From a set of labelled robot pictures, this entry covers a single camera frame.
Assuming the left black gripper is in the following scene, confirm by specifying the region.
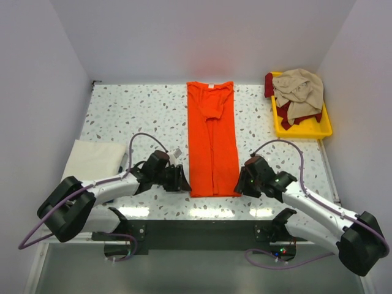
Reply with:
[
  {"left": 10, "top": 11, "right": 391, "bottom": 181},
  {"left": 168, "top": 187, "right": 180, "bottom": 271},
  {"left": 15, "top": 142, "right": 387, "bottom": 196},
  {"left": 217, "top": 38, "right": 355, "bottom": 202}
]
[{"left": 153, "top": 164, "right": 191, "bottom": 192}]

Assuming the orange t shirt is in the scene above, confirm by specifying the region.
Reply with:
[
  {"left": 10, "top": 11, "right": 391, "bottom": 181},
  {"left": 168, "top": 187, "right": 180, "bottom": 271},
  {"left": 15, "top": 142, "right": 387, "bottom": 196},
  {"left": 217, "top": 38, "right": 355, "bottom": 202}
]
[{"left": 187, "top": 81, "right": 240, "bottom": 197}]

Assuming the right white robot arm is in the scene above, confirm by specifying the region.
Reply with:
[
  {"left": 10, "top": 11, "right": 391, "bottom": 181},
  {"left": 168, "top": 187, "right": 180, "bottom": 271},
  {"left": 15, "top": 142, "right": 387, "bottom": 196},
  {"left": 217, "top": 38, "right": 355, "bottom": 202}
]
[{"left": 235, "top": 156, "right": 390, "bottom": 276}]

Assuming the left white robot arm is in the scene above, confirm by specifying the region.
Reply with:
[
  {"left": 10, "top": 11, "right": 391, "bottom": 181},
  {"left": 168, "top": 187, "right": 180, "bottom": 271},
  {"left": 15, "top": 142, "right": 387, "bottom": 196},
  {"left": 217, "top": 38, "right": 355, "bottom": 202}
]
[{"left": 37, "top": 151, "right": 192, "bottom": 243}]

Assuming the dark red t shirt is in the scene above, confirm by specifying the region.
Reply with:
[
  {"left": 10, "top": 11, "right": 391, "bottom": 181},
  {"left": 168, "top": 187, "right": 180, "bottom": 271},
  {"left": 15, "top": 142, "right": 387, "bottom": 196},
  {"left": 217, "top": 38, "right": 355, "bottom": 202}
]
[{"left": 264, "top": 72, "right": 322, "bottom": 130}]

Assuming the yellow plastic tray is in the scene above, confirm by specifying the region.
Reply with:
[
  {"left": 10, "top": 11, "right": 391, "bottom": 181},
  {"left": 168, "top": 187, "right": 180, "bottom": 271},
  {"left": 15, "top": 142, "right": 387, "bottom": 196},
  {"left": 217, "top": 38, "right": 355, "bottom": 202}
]
[{"left": 269, "top": 71, "right": 333, "bottom": 138}]

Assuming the folded cream t shirt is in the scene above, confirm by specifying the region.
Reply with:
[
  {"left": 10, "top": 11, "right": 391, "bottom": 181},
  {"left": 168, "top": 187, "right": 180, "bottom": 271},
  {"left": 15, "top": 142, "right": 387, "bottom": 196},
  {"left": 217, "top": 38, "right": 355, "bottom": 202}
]
[{"left": 61, "top": 140, "right": 126, "bottom": 180}]

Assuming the beige t shirt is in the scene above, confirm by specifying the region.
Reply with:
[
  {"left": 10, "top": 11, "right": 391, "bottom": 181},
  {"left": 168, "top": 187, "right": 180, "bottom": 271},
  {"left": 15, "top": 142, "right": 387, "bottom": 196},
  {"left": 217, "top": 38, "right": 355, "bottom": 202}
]
[{"left": 273, "top": 69, "right": 324, "bottom": 123}]

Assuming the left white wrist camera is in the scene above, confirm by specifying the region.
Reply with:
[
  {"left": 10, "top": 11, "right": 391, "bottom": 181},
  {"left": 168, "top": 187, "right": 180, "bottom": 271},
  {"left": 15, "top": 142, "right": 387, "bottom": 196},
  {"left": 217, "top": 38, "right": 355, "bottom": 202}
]
[{"left": 168, "top": 148, "right": 182, "bottom": 162}]

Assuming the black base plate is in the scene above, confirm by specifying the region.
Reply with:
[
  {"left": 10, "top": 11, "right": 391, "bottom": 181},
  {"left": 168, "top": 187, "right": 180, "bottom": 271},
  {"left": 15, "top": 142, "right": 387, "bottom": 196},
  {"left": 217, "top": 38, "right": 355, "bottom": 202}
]
[{"left": 92, "top": 220, "right": 297, "bottom": 260}]

